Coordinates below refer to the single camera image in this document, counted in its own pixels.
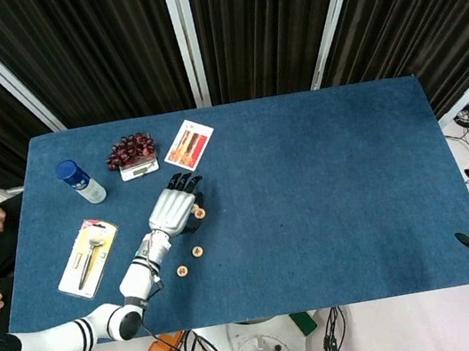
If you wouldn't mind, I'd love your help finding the blue capped white bottle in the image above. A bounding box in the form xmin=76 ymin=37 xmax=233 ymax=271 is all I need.
xmin=53 ymin=154 xmax=109 ymax=211

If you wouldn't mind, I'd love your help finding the yellow blister pack tool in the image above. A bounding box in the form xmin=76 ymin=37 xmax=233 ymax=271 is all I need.
xmin=46 ymin=213 xmax=130 ymax=307

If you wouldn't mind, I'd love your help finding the blue fabric tablecloth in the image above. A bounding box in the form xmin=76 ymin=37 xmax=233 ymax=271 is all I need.
xmin=0 ymin=62 xmax=469 ymax=351

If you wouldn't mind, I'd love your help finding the black cable bundle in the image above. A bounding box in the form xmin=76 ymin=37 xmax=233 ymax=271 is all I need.
xmin=308 ymin=304 xmax=353 ymax=351

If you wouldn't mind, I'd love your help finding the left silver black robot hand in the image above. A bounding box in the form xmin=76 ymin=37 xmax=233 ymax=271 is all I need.
xmin=141 ymin=170 xmax=212 ymax=241

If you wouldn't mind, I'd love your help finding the small silver kitchen scale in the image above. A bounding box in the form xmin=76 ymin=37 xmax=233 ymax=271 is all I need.
xmin=117 ymin=154 xmax=163 ymax=184

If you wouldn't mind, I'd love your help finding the red yellow picture card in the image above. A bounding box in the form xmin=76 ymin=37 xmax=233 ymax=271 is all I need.
xmin=157 ymin=115 xmax=220 ymax=172

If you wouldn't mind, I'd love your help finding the green flat object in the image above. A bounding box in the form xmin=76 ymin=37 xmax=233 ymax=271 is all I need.
xmin=290 ymin=309 xmax=320 ymax=339

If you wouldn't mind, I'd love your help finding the dark red grape bunch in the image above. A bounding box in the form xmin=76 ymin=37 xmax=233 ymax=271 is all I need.
xmin=101 ymin=129 xmax=160 ymax=171

